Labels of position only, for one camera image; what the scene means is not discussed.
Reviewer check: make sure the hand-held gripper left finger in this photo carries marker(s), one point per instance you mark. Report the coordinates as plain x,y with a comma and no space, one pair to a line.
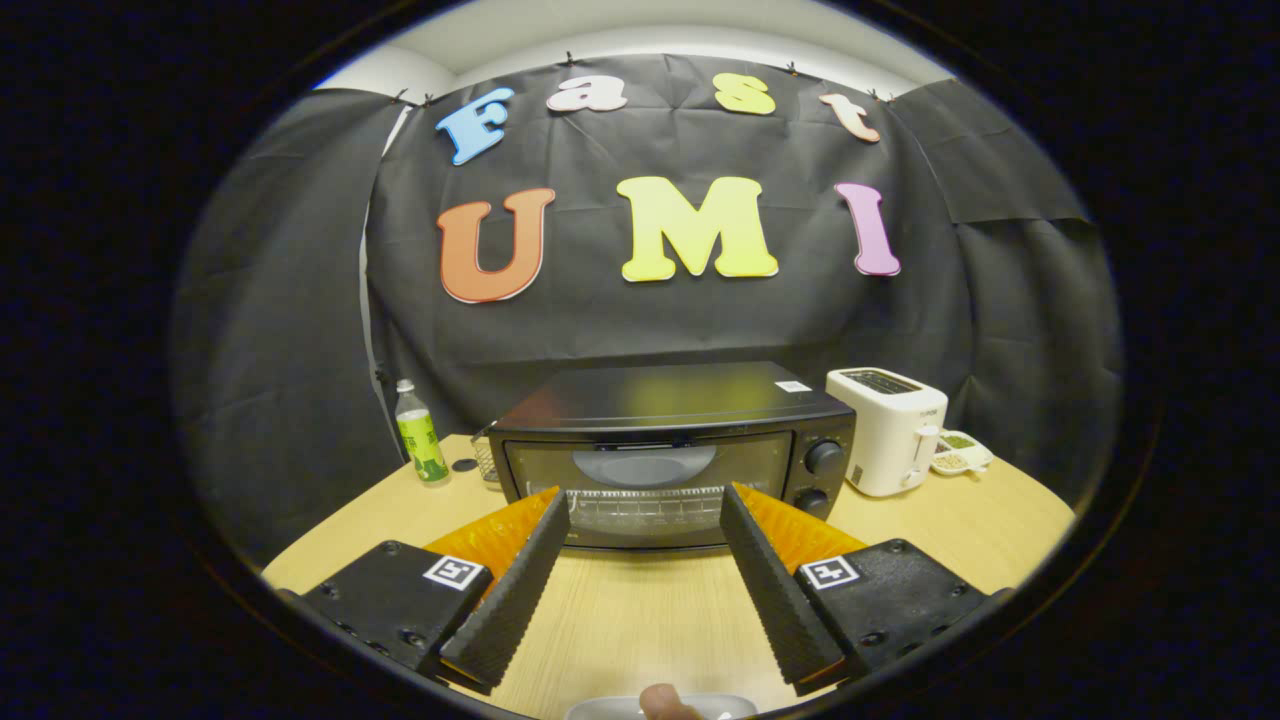
520,590

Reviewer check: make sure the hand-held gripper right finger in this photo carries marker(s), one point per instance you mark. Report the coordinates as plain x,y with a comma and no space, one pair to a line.
770,585

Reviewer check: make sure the black toaster oven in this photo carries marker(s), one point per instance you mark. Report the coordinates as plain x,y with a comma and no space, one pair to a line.
680,400

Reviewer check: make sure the white slot toaster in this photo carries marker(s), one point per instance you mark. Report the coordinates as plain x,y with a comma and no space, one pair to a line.
885,430

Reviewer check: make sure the white rectangular plate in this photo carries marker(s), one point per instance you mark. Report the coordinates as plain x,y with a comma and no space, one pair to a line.
600,708

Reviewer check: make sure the green label drink bottle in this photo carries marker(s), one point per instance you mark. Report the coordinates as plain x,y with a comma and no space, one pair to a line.
422,445

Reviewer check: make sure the small white condiment dish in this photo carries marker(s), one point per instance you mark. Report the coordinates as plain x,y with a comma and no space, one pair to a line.
960,455

